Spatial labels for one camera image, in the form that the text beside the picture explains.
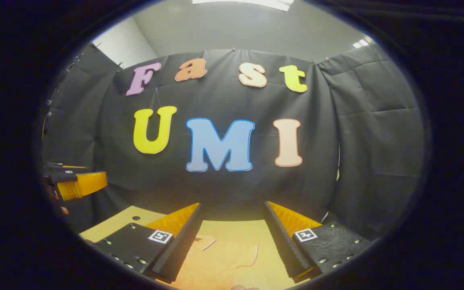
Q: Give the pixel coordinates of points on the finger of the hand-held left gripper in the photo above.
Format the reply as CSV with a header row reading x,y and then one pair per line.
x,y
65,165
83,185

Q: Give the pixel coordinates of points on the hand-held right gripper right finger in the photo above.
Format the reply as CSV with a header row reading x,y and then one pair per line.
x,y
284,245

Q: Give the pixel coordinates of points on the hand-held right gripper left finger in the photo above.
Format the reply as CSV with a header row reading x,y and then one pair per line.
x,y
181,249

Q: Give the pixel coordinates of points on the orange T-shirt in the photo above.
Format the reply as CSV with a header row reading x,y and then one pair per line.
x,y
224,266

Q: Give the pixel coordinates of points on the black backdrop cloth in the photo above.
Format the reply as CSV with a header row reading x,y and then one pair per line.
x,y
224,193

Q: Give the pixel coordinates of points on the ceiling light panel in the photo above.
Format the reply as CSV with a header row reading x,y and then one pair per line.
x,y
363,42
248,3

